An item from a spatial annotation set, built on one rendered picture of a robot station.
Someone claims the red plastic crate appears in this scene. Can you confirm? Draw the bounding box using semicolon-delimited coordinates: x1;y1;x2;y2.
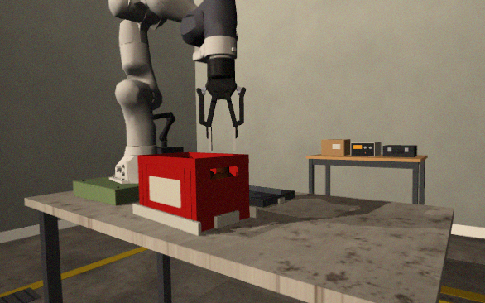
137;152;250;232

